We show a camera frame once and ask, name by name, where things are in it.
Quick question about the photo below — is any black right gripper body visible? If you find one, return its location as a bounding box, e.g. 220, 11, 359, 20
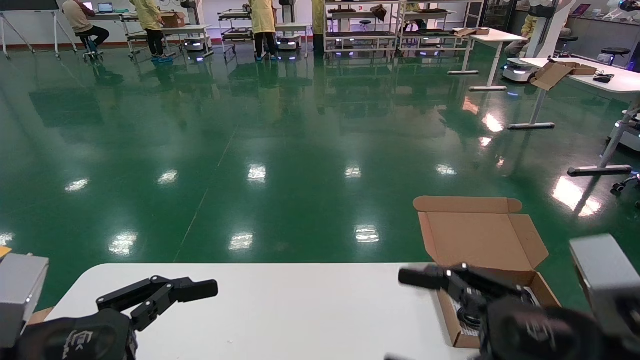
480, 298, 608, 360

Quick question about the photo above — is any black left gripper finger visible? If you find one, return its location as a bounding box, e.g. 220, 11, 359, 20
131, 287, 219, 331
96, 276, 219, 312

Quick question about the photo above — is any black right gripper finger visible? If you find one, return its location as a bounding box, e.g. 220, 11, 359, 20
398, 269, 488, 313
425, 264, 526, 298

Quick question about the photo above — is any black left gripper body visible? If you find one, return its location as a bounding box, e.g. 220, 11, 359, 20
15, 308, 139, 360

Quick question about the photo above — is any brown cardboard storage box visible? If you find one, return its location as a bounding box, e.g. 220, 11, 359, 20
413, 196, 562, 349

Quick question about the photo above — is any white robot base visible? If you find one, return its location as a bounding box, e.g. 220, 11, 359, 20
606, 109, 640, 153

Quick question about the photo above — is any office chair caster base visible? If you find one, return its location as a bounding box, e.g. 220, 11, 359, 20
612, 174, 640, 208

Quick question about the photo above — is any open brown carton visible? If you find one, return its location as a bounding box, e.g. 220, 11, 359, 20
530, 60, 598, 91

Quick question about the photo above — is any white desk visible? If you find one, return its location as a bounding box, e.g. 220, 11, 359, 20
507, 57, 640, 177

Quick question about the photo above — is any small wheeled stool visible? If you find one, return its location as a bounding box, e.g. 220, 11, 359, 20
80, 35, 104, 63

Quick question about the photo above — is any white metal shelf rack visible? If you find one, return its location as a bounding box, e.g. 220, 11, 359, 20
400, 0, 476, 55
323, 0, 402, 57

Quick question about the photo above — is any wheeled robot with black column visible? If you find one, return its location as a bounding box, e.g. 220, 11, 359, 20
181, 0, 212, 53
276, 0, 303, 51

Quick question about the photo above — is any white table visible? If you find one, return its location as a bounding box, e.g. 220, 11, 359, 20
448, 27, 528, 92
272, 22, 312, 59
165, 25, 214, 58

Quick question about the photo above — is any metal workbench rack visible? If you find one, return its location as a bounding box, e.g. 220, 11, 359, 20
219, 9, 264, 57
122, 10, 182, 60

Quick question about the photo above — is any black round stool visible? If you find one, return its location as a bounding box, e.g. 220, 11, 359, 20
554, 35, 579, 58
601, 47, 632, 67

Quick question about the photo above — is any white wheeled robot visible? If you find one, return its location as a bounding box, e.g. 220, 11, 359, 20
501, 0, 576, 83

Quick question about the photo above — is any seated person in yellow coat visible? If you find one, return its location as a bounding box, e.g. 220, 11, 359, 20
505, 15, 536, 58

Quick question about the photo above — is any grey counter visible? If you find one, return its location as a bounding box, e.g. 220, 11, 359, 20
565, 14, 640, 56

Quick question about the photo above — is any seated person in brown jacket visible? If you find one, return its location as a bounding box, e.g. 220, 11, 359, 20
62, 0, 111, 52

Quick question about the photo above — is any black screen on white stand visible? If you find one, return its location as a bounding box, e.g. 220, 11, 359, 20
0, 0, 78, 58

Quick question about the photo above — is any white robot head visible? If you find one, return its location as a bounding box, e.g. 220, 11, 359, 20
606, 0, 640, 22

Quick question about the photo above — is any black wired computer mouse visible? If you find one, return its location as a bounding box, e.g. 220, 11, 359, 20
456, 287, 541, 331

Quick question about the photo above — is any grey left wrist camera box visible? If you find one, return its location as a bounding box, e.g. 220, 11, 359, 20
0, 253, 49, 349

